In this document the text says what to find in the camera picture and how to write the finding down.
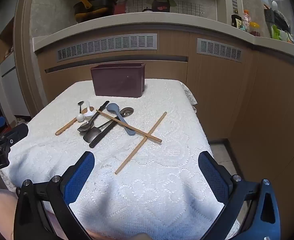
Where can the grey shelf cabinet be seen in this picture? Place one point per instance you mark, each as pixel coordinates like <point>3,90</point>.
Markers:
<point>9,75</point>

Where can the green kitchen items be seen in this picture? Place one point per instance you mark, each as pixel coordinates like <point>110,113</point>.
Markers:
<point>276,32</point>

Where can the narrow wall vent grille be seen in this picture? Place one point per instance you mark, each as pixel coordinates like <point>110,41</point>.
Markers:
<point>234,3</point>

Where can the long grey vent grille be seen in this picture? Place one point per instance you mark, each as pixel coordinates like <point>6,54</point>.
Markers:
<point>106,46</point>

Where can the wooden kitchen cabinet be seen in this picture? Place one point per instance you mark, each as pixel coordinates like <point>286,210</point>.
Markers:
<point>212,92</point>

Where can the maroon plastic container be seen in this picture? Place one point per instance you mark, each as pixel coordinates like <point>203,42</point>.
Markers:
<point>116,82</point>

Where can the blue-grey silicone spoon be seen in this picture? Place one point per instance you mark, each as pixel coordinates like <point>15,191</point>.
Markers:
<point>114,108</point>

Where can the black spatula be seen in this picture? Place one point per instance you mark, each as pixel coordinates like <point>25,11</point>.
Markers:
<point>89,136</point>

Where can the jar with yellow lid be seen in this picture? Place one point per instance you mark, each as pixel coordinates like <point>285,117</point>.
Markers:
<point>254,28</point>

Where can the short grey vent grille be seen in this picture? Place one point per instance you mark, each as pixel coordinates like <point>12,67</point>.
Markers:
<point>219,49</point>

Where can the white lace tablecloth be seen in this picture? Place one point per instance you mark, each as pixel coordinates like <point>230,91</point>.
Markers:
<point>149,192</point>

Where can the wooden chopstick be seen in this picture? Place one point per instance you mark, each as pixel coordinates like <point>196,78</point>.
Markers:
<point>131,155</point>
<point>126,126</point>

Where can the clear bottle orange cap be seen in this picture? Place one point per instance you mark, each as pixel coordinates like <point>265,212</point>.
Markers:
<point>246,18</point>

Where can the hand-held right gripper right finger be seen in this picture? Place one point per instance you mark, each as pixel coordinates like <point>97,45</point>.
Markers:
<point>212,177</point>

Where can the black and yellow pot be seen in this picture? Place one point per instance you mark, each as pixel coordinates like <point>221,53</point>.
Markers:
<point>86,15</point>

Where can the dark sauce bottle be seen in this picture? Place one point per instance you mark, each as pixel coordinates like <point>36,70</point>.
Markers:
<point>235,20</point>

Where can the black dish rack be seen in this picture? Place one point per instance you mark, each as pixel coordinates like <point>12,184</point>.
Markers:
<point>282,20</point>

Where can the small dark metal object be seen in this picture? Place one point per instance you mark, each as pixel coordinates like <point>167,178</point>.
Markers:
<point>147,10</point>

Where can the speckled kitchen countertop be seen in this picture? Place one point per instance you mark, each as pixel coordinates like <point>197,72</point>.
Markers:
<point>136,20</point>

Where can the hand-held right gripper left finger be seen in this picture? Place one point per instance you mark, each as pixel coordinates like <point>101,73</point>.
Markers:
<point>79,177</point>

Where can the large metal spoon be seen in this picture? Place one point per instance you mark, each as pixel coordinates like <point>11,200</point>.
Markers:
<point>126,111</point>

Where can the small metal spoon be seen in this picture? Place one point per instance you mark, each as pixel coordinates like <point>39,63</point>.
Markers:
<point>81,103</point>

